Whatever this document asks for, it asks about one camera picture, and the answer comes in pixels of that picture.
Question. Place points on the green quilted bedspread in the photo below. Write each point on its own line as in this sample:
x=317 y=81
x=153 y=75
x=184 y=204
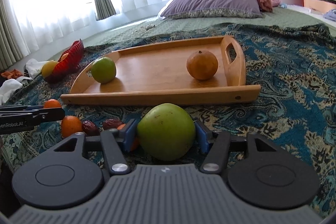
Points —
x=292 y=16

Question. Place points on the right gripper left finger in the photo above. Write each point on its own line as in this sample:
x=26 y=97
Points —
x=114 y=143

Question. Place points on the blue clothes pile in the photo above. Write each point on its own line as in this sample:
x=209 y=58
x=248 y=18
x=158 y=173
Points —
x=330 y=15

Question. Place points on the orange in bowl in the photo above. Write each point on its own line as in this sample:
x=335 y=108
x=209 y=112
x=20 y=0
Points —
x=64 y=56

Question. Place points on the small tangerine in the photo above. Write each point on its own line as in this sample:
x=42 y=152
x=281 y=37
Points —
x=126 y=137
x=52 y=103
x=70 y=125

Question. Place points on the purple pillow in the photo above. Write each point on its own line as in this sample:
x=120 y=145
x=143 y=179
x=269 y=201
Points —
x=181 y=9

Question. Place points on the red glass fruit bowl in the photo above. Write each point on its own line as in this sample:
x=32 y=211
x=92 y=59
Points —
x=70 y=64

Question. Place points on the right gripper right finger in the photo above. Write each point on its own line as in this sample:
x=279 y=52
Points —
x=216 y=145

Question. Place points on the green apple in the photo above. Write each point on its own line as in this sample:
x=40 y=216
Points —
x=103 y=70
x=166 y=132

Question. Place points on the dark red date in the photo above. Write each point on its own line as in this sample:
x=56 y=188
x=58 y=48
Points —
x=90 y=129
x=111 y=123

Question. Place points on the large orange fruit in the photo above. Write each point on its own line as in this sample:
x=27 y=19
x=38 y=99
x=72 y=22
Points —
x=202 y=65

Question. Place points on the blue paisley cloth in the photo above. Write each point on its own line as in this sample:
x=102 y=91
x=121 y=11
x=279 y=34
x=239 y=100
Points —
x=295 y=108

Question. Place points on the white crumpled cloth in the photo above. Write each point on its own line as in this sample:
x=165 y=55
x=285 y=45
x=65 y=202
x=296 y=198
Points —
x=33 y=68

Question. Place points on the wooden serving tray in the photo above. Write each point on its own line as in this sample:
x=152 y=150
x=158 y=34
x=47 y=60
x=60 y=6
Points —
x=156 y=73

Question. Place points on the yellow lemon in bowl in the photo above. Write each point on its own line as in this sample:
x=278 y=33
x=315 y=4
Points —
x=48 y=68

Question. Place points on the orange cloth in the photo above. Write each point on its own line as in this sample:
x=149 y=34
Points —
x=14 y=74

